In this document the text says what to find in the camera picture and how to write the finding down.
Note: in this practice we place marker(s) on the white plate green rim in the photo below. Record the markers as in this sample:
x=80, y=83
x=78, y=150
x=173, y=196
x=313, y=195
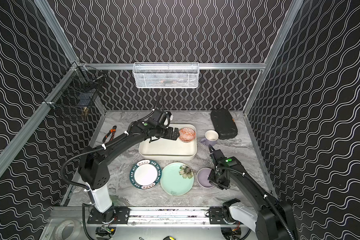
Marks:
x=145, y=174

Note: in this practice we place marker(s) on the lavender bowl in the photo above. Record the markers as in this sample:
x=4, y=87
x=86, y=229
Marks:
x=203, y=178

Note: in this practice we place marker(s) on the red patterned bowl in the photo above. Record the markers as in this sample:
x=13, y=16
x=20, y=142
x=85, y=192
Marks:
x=187, y=135

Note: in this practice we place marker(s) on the cream plastic bin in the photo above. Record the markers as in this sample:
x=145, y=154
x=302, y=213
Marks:
x=168, y=150

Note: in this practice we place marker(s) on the black zipper case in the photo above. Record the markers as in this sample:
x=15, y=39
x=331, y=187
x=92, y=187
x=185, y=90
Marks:
x=224, y=124

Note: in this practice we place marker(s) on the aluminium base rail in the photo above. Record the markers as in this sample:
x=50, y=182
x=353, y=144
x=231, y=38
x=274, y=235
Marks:
x=185, y=216

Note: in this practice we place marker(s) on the black wire basket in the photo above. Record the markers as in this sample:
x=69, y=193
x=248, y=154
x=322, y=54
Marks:
x=76, y=101

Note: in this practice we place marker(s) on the orange black pliers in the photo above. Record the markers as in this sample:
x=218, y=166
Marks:
x=110, y=135

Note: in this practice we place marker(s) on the white wire mesh basket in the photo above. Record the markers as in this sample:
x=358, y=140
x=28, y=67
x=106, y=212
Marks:
x=166, y=75

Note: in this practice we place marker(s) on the lavender mug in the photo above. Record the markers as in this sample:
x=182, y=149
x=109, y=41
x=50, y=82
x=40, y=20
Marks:
x=210, y=138

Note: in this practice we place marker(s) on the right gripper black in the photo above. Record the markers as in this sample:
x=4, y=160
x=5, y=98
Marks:
x=217, y=179

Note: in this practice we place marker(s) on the mint green flower plate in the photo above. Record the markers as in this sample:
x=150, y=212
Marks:
x=177, y=179

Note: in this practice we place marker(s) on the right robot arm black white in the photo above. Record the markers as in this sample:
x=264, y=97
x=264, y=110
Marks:
x=271, y=218

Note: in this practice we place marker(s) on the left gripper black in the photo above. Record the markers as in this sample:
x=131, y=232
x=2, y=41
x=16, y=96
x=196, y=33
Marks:
x=172, y=133

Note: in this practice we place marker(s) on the tape roll left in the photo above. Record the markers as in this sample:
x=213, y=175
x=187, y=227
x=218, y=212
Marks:
x=66, y=230

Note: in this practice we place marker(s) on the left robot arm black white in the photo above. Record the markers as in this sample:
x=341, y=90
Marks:
x=93, y=166

